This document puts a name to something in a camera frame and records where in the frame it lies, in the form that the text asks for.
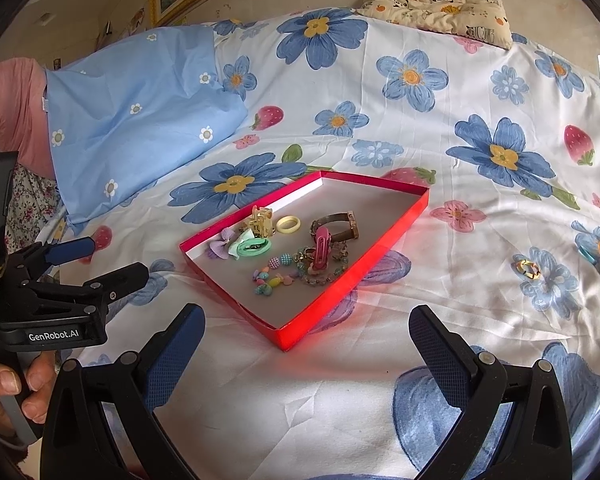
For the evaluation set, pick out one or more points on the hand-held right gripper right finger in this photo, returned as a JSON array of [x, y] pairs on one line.
[[437, 355]]

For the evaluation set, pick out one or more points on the floral strawberry blanket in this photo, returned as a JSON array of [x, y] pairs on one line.
[[430, 110]]

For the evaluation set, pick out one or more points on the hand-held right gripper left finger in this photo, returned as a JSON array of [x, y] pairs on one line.
[[172, 360]]

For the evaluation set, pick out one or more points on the yellow hair claw clip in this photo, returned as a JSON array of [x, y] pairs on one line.
[[260, 222]]

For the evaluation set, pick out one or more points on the mint green hair clip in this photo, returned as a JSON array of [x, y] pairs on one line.
[[250, 249]]

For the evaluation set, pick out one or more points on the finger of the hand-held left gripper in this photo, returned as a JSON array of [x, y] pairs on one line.
[[75, 249], [115, 282]]

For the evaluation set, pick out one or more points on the red shallow cardboard box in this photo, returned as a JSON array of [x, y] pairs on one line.
[[300, 332]]

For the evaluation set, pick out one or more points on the person's left hand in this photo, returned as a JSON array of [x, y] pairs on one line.
[[40, 385]]

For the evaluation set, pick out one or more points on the purple hair bow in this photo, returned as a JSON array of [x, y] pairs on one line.
[[222, 247]]

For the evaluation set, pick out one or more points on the light blue pillow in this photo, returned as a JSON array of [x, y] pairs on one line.
[[130, 110]]

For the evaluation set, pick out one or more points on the floral bed sheet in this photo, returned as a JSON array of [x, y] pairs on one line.
[[30, 200]]

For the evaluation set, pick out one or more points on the pink pillow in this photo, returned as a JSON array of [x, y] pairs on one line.
[[10, 105]]

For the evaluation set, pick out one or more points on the pink hair clip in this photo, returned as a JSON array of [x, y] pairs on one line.
[[322, 247]]

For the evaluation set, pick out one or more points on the panda print pillow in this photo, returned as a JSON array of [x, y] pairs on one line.
[[430, 5]]

